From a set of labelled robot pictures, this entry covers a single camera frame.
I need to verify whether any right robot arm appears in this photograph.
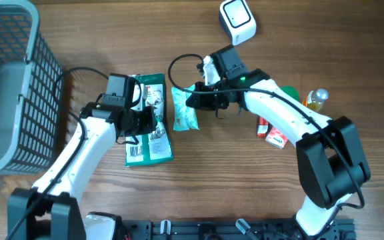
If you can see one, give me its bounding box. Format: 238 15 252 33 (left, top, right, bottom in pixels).
186 45 371 239

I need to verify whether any red sachet stick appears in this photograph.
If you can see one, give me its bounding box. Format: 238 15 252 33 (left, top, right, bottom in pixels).
257 117 269 138

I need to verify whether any grey plastic mesh basket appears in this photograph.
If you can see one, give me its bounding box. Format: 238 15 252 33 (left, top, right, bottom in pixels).
0 1 63 175

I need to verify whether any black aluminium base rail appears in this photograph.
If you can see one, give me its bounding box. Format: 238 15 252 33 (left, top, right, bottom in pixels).
111 218 357 240

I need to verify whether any green lid white jar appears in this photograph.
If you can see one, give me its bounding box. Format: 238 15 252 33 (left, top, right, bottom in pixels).
281 85 300 101

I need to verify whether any black camera cable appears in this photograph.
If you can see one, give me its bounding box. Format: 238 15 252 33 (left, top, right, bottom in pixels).
5 66 109 240
167 53 366 240

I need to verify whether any mint green wipes packet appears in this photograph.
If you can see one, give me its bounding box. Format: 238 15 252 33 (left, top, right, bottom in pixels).
171 87 199 131

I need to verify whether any white barcode scanner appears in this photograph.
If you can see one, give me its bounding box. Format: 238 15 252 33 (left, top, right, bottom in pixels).
219 0 257 46

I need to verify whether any black left camera cable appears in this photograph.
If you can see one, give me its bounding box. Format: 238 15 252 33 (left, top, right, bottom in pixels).
5 66 109 240

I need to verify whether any orange Kleenex tissue pack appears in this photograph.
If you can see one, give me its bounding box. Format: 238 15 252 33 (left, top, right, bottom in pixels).
265 126 288 149

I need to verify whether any black right camera cable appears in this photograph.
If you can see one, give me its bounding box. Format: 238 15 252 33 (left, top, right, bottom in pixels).
167 53 366 240

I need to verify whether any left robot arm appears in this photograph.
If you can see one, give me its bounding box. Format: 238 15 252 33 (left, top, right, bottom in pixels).
7 74 157 239

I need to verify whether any yellow oil bottle silver cap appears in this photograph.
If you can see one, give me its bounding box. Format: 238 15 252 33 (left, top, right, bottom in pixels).
303 89 329 112

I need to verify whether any green white gloves packet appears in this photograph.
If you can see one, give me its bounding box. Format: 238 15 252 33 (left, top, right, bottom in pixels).
125 73 173 167

